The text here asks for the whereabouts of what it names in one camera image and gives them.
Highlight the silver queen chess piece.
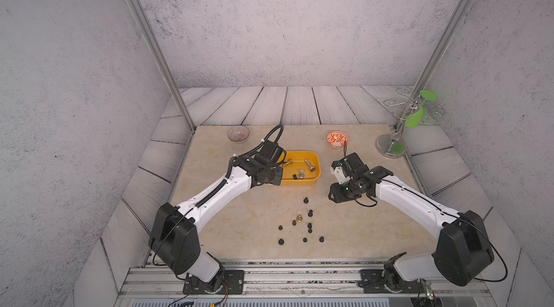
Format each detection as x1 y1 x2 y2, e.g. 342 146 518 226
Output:
304 159 316 172

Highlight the green cup on stand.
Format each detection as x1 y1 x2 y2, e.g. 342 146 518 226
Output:
405 90 437 128

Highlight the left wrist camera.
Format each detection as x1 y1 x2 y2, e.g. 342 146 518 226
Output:
254 141 287 166

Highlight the yellow plastic storage box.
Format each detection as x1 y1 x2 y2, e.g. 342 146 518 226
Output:
281 151 321 187

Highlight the left aluminium corner post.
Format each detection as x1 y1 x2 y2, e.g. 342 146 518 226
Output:
126 0 196 132

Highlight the aluminium corner post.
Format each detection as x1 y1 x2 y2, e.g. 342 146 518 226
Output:
126 0 196 132
392 0 473 133

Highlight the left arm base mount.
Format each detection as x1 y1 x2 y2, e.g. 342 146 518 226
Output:
183 260 245 295

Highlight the aluminium rail frame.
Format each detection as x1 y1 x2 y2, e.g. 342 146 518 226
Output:
115 259 495 306

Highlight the orange patterned ceramic bowl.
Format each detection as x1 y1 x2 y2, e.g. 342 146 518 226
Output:
326 130 350 149

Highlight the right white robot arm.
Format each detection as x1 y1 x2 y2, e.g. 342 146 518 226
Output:
328 161 501 293

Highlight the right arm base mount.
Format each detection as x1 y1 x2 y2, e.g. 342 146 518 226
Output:
356 252 426 294

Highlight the right aluminium corner post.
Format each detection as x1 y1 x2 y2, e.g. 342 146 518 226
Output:
392 0 473 133

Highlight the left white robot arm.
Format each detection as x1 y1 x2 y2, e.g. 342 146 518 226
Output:
149 156 284 291

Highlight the small clear glass bowl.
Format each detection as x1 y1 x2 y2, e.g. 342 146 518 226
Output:
227 125 250 143

